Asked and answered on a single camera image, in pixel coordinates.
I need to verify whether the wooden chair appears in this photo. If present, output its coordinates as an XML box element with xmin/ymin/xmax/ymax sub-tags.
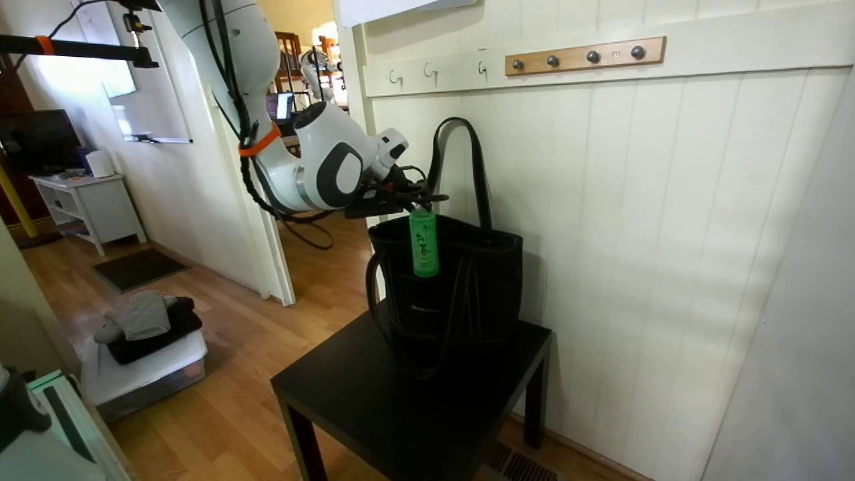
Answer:
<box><xmin>274</xmin><ymin>29</ymin><xmax>306</xmax><ymax>90</ymax></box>

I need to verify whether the yellow stick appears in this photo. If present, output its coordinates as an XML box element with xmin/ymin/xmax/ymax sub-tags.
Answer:
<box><xmin>0</xmin><ymin>164</ymin><xmax>43</xmax><ymax>241</ymax></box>

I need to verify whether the wooden peg rack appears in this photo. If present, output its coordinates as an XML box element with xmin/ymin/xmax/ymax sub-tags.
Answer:
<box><xmin>504</xmin><ymin>36</ymin><xmax>672</xmax><ymax>81</ymax></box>

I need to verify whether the black monitor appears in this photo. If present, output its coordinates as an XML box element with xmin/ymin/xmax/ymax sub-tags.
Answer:
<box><xmin>0</xmin><ymin>108</ymin><xmax>92</xmax><ymax>180</ymax></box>

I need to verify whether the green plastic bottle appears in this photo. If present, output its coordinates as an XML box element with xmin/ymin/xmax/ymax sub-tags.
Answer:
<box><xmin>407</xmin><ymin>208</ymin><xmax>443</xmax><ymax>280</ymax></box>

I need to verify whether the dark door mat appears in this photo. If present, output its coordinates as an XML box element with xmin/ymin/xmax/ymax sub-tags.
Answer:
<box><xmin>92</xmin><ymin>245</ymin><xmax>190</xmax><ymax>295</ymax></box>

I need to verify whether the black shoulder bag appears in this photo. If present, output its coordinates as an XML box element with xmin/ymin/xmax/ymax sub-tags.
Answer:
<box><xmin>363</xmin><ymin>114</ymin><xmax>530</xmax><ymax>383</ymax></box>

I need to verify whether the black pole with orange tape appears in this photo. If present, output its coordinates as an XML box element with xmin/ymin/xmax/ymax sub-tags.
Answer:
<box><xmin>0</xmin><ymin>32</ymin><xmax>162</xmax><ymax>70</ymax></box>

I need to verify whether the black folded cloth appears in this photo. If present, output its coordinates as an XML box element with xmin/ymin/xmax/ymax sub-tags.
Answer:
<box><xmin>104</xmin><ymin>295</ymin><xmax>206</xmax><ymax>367</ymax></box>

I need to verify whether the white small cabinet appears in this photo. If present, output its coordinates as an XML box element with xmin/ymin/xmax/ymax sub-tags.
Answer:
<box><xmin>29</xmin><ymin>172</ymin><xmax>151</xmax><ymax>259</ymax></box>

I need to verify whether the white flat box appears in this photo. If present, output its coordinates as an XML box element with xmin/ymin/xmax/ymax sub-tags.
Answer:
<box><xmin>77</xmin><ymin>328</ymin><xmax>211</xmax><ymax>423</ymax></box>

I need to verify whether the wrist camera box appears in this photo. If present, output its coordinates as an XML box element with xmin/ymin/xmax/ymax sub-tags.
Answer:
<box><xmin>377</xmin><ymin>128</ymin><xmax>411</xmax><ymax>169</ymax></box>

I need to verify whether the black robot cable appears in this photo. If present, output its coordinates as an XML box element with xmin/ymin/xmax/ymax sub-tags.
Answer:
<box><xmin>196</xmin><ymin>0</ymin><xmax>338</xmax><ymax>251</ymax></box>

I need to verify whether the orange strap on arm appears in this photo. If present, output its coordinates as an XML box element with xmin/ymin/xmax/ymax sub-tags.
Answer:
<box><xmin>239</xmin><ymin>122</ymin><xmax>284</xmax><ymax>160</ymax></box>

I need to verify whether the grey folded cloth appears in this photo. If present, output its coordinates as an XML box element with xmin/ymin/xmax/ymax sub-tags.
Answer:
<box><xmin>92</xmin><ymin>291</ymin><xmax>175</xmax><ymax>346</ymax></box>

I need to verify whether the black side table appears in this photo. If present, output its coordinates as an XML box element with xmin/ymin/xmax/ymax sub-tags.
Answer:
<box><xmin>268</xmin><ymin>304</ymin><xmax>557</xmax><ymax>481</ymax></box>

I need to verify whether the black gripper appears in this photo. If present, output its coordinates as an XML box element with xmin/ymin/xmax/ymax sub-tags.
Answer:
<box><xmin>345</xmin><ymin>165</ymin><xmax>453</xmax><ymax>221</ymax></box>

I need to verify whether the floor vent grille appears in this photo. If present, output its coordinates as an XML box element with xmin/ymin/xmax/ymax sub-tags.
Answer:
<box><xmin>485</xmin><ymin>443</ymin><xmax>561</xmax><ymax>481</ymax></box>

